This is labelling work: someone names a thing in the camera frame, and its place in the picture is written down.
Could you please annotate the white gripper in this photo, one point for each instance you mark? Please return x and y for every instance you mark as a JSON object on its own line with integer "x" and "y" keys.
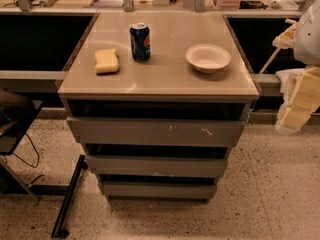
{"x": 308, "y": 37}

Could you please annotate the grey bottom drawer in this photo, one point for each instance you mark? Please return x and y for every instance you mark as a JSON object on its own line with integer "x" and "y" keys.
{"x": 124, "y": 189}

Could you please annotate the grey drawer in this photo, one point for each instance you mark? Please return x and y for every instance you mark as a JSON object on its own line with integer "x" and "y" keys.
{"x": 147, "y": 166}
{"x": 124, "y": 189}
{"x": 158, "y": 132}

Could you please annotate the grey drawer cabinet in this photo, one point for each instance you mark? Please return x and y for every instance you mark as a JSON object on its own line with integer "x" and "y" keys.
{"x": 166, "y": 86}

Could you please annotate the grey middle drawer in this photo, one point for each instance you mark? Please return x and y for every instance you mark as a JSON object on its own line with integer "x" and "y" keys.
{"x": 147, "y": 166}

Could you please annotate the grey top drawer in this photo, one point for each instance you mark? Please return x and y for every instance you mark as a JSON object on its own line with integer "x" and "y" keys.
{"x": 158, "y": 132}

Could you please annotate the white rod with cap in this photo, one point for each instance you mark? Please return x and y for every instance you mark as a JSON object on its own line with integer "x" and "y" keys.
{"x": 273, "y": 59}

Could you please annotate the white bowl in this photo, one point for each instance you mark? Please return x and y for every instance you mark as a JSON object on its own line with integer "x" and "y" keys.
{"x": 207, "y": 58}

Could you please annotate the dark items on shelf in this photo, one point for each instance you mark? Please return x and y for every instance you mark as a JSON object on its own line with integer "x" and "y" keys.
{"x": 252, "y": 4}

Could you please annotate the blue Pepsi can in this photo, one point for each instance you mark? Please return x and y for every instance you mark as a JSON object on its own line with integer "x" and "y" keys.
{"x": 140, "y": 42}

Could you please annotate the yellow sponge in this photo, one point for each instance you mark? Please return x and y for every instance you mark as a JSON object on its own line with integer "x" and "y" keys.
{"x": 106, "y": 61}

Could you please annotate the black metal floor bar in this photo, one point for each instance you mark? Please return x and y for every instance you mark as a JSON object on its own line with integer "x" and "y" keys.
{"x": 59, "y": 231}

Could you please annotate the black chair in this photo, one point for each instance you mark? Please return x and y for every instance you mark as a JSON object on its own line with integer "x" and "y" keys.
{"x": 17, "y": 113}

